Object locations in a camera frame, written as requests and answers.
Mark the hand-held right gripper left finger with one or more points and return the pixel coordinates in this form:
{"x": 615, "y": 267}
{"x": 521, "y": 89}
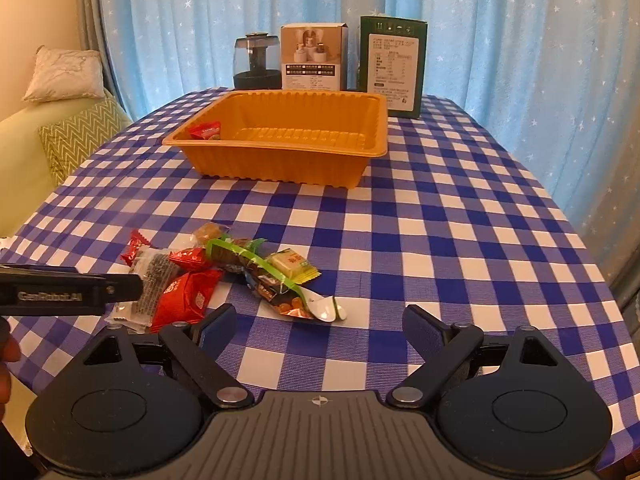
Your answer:
{"x": 221, "y": 327}

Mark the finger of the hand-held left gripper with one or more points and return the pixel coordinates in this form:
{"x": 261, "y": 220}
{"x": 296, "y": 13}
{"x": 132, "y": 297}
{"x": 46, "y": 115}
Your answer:
{"x": 45, "y": 272}
{"x": 124, "y": 287}

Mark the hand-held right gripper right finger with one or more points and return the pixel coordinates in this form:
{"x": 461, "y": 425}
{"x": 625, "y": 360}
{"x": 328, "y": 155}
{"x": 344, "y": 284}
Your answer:
{"x": 424, "y": 330}

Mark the clear dark seed bar packet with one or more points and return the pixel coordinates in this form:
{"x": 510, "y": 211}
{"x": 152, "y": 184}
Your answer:
{"x": 151, "y": 285}

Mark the small red snack packet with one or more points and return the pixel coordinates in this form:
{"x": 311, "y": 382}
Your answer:
{"x": 134, "y": 251}

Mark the large red snack packet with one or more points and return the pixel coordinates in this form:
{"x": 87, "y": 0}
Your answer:
{"x": 187, "y": 299}

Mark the long nut packet green stripe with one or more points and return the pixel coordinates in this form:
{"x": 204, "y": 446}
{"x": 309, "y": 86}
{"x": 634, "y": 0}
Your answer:
{"x": 272, "y": 291}

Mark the brown candy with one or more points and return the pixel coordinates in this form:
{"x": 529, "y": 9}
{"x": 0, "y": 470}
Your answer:
{"x": 206, "y": 232}
{"x": 227, "y": 256}

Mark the yellow cracker packet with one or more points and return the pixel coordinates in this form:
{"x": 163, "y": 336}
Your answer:
{"x": 290, "y": 262}

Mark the square red candy packet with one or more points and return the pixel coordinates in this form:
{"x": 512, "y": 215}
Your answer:
{"x": 205, "y": 131}

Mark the orange ribbed plastic tray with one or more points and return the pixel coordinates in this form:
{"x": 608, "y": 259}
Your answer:
{"x": 280, "y": 160}

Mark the person's left hand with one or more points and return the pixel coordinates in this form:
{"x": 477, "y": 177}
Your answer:
{"x": 7, "y": 347}

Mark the blue white checked tablecloth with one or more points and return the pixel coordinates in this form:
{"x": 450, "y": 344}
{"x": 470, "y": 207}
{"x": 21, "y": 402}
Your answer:
{"x": 450, "y": 240}

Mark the light green sofa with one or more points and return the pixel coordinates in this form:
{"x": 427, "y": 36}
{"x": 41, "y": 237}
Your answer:
{"x": 22, "y": 170}

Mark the green zigzag pillow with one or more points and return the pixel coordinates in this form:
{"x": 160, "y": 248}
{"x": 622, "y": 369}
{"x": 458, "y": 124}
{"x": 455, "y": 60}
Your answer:
{"x": 80, "y": 137}

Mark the white pillow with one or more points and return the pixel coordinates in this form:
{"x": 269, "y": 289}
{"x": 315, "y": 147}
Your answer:
{"x": 62, "y": 72}

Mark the dark clear-domed jar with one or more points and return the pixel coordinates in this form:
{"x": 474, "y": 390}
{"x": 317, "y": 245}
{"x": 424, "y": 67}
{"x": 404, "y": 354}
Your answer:
{"x": 256, "y": 62}

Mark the green cardboard box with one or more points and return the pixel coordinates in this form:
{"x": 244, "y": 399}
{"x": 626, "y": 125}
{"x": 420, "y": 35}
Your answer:
{"x": 395, "y": 65}

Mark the grey curtain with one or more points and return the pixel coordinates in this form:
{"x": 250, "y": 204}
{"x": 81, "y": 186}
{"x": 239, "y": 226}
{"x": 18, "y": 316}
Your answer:
{"x": 92, "y": 10}

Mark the beige cardboard box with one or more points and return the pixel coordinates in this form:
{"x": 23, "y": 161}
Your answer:
{"x": 312, "y": 57}

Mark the blue star-print curtain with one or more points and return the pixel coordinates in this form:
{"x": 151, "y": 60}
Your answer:
{"x": 475, "y": 35}

